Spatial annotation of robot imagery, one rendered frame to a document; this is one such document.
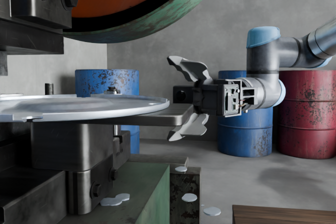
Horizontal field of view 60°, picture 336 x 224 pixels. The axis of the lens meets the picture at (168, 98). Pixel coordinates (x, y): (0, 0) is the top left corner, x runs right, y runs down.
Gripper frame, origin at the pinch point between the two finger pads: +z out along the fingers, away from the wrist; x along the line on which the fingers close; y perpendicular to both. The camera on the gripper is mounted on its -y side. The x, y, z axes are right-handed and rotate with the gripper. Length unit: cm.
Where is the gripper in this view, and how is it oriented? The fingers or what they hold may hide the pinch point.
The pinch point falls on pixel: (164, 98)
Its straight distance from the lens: 53.0
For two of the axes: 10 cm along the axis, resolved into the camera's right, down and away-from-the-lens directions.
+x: 0.0, 10.0, 0.7
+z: -7.5, 0.5, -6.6
